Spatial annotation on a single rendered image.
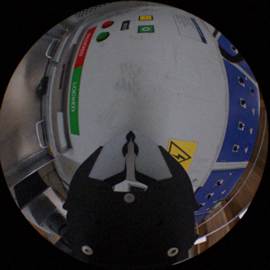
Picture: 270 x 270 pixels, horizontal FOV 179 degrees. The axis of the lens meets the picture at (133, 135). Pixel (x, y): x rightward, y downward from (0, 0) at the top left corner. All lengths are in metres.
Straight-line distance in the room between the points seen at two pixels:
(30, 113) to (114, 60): 0.35
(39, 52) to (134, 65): 0.43
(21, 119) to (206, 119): 0.50
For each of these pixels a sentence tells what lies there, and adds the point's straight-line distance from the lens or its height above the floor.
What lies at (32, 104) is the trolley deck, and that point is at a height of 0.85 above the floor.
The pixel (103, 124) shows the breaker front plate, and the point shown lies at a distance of 0.16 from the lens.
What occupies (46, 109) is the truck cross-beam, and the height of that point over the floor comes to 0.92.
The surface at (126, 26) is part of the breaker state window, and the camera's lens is 0.25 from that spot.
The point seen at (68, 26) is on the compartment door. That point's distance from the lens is 0.64.
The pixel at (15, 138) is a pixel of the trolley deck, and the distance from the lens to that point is 0.41.
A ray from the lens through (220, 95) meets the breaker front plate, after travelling 0.18.
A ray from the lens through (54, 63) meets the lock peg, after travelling 0.28.
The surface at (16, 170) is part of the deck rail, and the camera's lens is 0.44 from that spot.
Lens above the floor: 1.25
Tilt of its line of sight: 12 degrees down
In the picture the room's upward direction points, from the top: 97 degrees clockwise
